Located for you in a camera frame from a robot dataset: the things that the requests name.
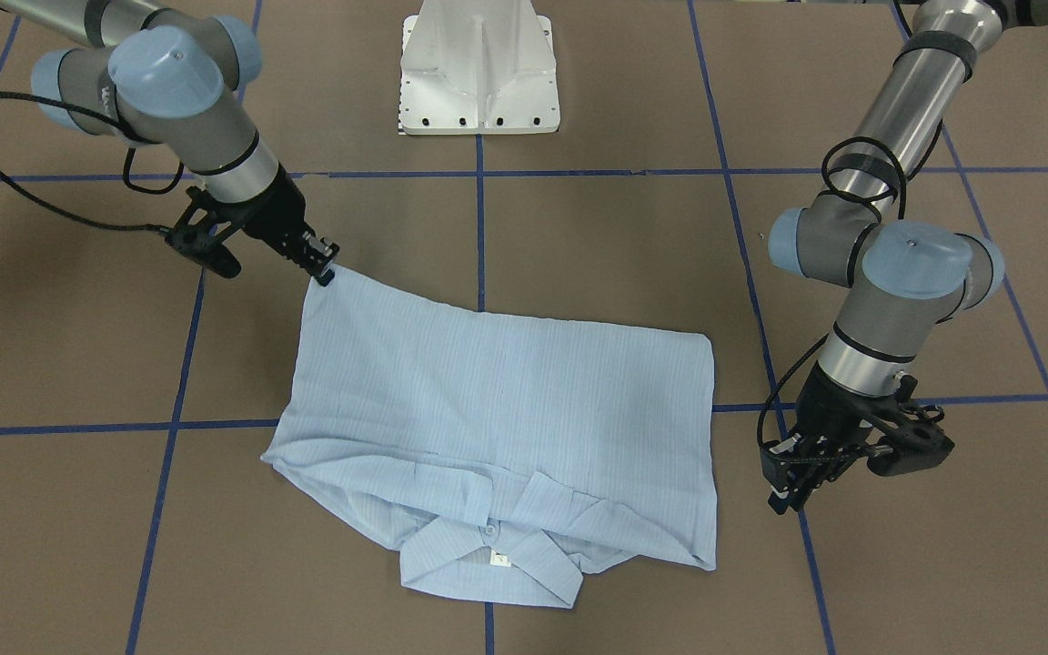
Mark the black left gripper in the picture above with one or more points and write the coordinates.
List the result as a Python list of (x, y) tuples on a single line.
[(826, 412)]

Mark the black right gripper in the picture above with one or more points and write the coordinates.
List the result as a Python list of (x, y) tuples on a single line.
[(280, 216)]

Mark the light blue button-up shirt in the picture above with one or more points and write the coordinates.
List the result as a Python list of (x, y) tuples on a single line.
[(504, 458)]

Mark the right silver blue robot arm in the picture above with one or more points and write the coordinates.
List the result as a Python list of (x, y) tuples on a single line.
[(152, 75)]

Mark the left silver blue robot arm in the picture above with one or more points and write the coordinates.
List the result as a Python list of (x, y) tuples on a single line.
[(903, 277)]

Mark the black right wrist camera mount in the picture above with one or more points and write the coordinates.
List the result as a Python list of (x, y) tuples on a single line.
[(201, 231)]

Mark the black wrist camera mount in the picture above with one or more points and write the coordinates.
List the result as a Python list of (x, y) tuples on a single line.
[(201, 231), (912, 438)]

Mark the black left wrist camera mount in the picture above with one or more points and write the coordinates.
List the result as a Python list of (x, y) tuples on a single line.
[(912, 438)]

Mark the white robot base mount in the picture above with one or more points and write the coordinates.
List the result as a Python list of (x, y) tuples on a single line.
[(478, 68)]

